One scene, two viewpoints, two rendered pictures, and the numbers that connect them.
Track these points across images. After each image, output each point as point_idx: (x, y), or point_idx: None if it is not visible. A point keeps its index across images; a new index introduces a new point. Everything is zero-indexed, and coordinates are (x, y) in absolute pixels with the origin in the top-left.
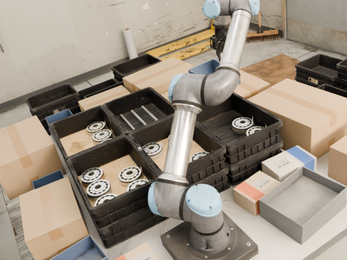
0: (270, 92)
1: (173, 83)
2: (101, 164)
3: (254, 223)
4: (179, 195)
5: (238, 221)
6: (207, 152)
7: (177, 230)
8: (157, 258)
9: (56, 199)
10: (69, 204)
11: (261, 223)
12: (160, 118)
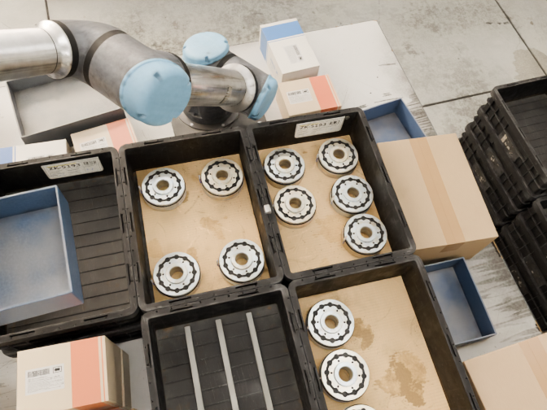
0: None
1: (171, 63)
2: None
3: (141, 124)
4: (234, 59)
5: (159, 134)
6: (145, 196)
7: (245, 128)
8: (281, 90)
9: (423, 195)
10: (400, 176)
11: (133, 120)
12: (198, 307)
